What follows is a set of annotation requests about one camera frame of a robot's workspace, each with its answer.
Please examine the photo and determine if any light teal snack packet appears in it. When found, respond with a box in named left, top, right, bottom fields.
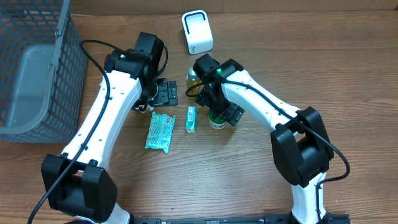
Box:
left=145, top=111, right=175, bottom=154

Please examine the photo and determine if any dark grey plastic basket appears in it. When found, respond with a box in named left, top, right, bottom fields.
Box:
left=1, top=0, right=88, bottom=143

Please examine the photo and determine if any yellow Vim dish soap bottle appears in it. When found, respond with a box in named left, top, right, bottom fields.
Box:
left=186, top=67, right=203, bottom=95

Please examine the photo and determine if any cream brown bread bag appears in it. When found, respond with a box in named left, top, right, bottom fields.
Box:
left=135, top=104, right=154, bottom=113

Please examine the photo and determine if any white barcode scanner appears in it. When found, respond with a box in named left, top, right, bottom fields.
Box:
left=182, top=9, right=213, bottom=55

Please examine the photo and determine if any green-capped white bottle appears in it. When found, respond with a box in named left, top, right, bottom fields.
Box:
left=208, top=109, right=228, bottom=129

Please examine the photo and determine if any small teal white box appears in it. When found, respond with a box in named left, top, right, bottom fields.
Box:
left=185, top=106, right=197, bottom=134

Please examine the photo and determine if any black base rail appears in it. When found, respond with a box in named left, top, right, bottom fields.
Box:
left=130, top=213, right=352, bottom=224

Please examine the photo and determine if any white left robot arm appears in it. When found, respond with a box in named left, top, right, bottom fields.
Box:
left=32, top=32, right=178, bottom=223

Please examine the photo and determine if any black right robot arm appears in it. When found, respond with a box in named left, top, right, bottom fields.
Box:
left=193, top=54, right=334, bottom=223

